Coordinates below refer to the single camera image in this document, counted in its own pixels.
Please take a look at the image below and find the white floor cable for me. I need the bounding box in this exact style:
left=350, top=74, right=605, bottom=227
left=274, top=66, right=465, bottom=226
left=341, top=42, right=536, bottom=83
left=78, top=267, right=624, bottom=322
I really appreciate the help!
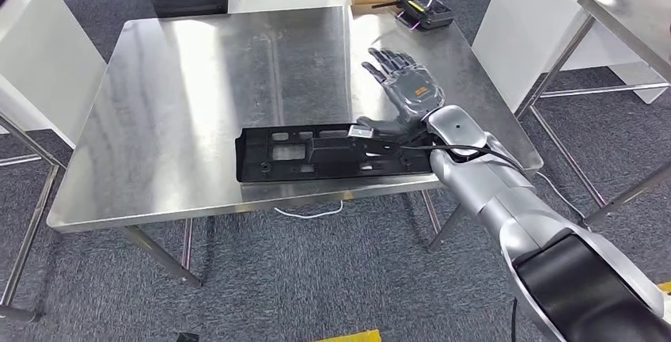
left=534, top=170, right=589, bottom=221
left=273, top=199, right=345, bottom=221

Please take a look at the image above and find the stainless steel table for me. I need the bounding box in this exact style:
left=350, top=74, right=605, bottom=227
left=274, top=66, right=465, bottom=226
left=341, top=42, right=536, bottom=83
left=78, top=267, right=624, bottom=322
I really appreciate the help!
left=515, top=0, right=671, bottom=228
left=0, top=112, right=59, bottom=325

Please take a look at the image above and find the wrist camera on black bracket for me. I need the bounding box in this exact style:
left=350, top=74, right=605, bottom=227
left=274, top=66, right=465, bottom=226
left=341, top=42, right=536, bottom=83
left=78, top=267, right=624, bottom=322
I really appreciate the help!
left=347, top=124, right=436, bottom=158

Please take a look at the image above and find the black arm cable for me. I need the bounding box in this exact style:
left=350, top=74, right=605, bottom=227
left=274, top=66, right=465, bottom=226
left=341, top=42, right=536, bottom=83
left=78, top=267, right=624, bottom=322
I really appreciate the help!
left=398, top=142, right=525, bottom=176

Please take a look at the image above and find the black handheld controller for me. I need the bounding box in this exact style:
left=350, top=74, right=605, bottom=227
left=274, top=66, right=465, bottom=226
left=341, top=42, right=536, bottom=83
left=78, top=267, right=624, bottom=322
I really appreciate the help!
left=370, top=0, right=456, bottom=32

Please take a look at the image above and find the stainless steel workbench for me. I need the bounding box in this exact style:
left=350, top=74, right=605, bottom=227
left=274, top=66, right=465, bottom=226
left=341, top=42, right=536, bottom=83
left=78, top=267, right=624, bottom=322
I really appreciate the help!
left=46, top=6, right=544, bottom=288

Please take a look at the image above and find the black plastic car part panel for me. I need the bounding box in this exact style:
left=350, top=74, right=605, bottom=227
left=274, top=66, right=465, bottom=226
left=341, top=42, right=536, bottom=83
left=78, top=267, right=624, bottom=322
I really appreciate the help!
left=234, top=124, right=436, bottom=184

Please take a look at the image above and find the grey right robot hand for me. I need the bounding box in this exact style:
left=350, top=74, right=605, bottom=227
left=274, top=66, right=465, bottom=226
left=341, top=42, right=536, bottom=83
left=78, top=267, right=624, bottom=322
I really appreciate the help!
left=357, top=47, right=446, bottom=139

